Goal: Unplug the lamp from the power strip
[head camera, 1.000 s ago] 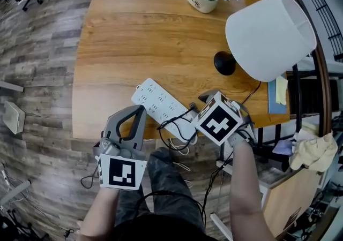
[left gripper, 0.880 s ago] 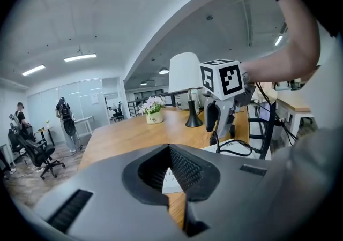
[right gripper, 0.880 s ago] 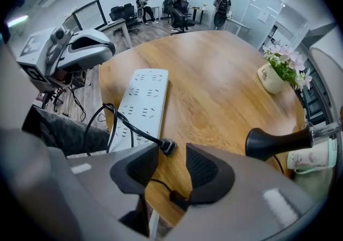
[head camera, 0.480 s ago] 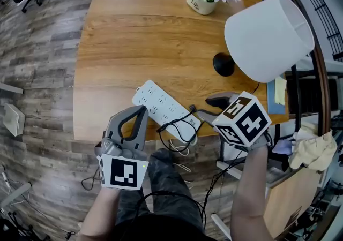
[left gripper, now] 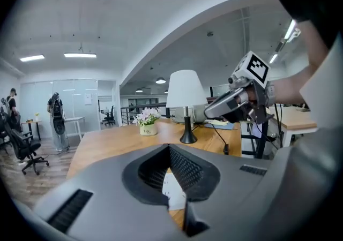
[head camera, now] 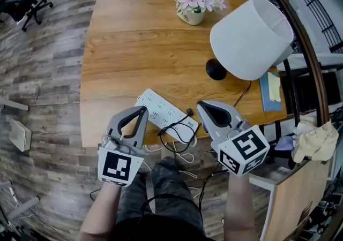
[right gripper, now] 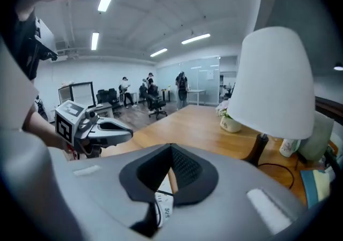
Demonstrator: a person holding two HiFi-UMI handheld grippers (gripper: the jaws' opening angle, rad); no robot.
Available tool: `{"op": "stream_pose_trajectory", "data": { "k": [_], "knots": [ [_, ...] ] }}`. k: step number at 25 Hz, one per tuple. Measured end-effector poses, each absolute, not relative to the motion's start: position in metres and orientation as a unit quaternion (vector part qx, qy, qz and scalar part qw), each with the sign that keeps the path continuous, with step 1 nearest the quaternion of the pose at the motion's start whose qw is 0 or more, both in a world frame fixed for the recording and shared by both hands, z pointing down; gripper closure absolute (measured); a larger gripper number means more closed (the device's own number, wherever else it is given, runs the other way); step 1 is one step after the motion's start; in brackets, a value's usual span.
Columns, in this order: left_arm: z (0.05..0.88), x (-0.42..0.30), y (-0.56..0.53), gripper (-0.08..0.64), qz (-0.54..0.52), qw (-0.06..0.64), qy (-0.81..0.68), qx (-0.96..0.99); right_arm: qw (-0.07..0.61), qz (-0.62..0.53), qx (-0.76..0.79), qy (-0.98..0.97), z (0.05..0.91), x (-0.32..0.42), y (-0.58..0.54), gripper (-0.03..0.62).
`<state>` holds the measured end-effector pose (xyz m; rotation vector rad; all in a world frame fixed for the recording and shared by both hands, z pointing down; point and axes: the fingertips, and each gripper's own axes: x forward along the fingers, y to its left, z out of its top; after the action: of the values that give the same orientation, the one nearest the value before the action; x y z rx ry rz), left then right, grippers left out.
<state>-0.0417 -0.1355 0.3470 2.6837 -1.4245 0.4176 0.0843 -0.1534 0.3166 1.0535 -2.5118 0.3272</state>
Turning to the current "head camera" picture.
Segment black office chair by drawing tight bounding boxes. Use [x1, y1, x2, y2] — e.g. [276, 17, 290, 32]
[0, 0, 54, 32]

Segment small wooden side table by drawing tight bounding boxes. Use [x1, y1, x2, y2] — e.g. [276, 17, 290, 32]
[249, 159, 334, 241]

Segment distant black railing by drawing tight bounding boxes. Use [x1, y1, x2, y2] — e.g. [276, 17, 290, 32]
[278, 0, 343, 53]

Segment person's black shirt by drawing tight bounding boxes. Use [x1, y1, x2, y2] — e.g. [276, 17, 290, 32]
[111, 214, 215, 241]

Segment yellow sticky note pad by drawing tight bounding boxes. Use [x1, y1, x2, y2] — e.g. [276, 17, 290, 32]
[267, 71, 281, 103]

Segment black lamp cable with plug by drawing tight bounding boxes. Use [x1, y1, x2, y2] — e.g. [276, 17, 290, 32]
[157, 80, 252, 154]

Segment person's left forearm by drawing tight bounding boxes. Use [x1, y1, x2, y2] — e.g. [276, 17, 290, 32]
[79, 182, 123, 241]

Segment white table lamp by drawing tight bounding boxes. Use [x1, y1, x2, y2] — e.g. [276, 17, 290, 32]
[205, 0, 295, 81]

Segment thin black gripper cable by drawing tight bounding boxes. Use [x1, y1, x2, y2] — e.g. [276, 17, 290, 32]
[139, 169, 228, 235]

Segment blue notebook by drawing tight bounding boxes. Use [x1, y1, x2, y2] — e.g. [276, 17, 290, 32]
[259, 71, 284, 112]

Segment white waste bin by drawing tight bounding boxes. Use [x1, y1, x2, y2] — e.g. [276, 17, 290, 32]
[9, 119, 32, 152]

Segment white socket block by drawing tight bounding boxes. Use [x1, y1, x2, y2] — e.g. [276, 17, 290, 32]
[8, 186, 18, 203]

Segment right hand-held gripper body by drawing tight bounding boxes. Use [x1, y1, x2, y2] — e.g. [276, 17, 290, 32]
[210, 119, 271, 177]

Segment person's camouflage trousers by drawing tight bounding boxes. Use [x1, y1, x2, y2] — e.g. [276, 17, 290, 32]
[115, 156, 206, 235]

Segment white power strip cable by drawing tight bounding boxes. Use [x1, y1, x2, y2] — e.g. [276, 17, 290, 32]
[144, 135, 199, 180]

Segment beige cloth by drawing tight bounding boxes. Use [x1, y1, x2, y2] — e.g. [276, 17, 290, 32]
[291, 120, 340, 162]

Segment white power strip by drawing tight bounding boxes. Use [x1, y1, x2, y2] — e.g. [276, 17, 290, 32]
[133, 88, 199, 144]

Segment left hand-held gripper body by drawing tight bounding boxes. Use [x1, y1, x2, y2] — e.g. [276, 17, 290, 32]
[97, 134, 145, 187]

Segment black railing with wooden rail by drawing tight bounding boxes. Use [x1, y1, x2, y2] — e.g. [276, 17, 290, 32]
[189, 0, 343, 160]

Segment pink flowers in cream pot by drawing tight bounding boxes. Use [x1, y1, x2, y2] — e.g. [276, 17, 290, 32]
[170, 0, 227, 26]

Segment person's right forearm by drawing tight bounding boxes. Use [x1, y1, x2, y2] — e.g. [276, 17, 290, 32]
[223, 172, 260, 241]

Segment wooden desk with white legs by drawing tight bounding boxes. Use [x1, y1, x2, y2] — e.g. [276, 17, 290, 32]
[79, 0, 288, 148]

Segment lavender cloth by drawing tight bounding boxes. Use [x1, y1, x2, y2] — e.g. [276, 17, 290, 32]
[274, 135, 295, 152]

